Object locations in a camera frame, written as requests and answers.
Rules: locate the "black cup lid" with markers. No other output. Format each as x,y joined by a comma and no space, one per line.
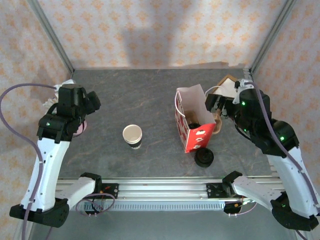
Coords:
194,125

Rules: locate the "red white paper bag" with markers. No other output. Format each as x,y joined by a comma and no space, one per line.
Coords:
200,140

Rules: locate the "stack of black lids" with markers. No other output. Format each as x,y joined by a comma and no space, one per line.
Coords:
204,157

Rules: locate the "stack of paper cups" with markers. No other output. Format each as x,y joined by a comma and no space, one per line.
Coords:
132,135

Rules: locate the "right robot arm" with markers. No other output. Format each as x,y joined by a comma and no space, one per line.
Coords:
287,180

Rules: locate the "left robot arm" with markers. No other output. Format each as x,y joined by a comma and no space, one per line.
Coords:
47,170

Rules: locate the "white paper packet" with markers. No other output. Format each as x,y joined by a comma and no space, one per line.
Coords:
50,102

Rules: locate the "brown cardboard box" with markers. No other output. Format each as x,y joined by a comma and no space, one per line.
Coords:
221,83

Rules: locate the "white paper napkins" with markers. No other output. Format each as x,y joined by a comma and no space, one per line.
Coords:
228,86

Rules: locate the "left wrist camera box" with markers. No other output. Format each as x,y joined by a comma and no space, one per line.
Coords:
58,88

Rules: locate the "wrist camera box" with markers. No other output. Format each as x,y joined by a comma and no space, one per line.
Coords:
243,83
58,88

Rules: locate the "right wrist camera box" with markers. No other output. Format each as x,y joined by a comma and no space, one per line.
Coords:
243,83

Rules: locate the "aluminium frame post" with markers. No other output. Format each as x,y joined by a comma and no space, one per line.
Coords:
50,33
272,33

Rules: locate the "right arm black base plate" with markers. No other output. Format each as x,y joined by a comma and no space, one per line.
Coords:
212,191

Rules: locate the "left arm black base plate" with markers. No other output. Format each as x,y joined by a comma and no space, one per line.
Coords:
112,191

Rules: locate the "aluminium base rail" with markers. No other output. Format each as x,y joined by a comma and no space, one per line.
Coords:
162,190

